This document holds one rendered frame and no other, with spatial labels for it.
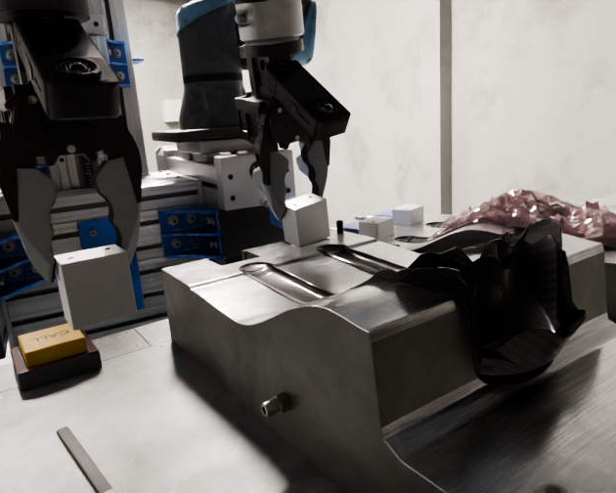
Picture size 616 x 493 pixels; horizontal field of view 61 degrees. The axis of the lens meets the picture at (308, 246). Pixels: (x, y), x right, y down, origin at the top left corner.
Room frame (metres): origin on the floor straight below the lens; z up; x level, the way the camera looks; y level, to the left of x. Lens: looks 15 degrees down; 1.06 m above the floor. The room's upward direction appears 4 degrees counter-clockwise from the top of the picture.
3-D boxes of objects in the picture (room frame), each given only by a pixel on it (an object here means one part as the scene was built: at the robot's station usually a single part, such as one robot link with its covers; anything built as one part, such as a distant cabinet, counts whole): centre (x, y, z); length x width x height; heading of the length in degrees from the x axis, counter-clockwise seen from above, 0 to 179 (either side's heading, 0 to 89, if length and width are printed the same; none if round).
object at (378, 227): (0.84, -0.08, 0.86); 0.13 x 0.05 x 0.05; 51
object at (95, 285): (0.44, 0.20, 0.93); 0.13 x 0.05 x 0.05; 33
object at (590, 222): (0.71, -0.32, 0.90); 0.26 x 0.18 x 0.08; 51
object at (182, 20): (1.07, 0.15, 1.20); 0.13 x 0.12 x 0.14; 90
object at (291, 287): (0.47, -0.07, 0.92); 0.35 x 0.16 x 0.09; 33
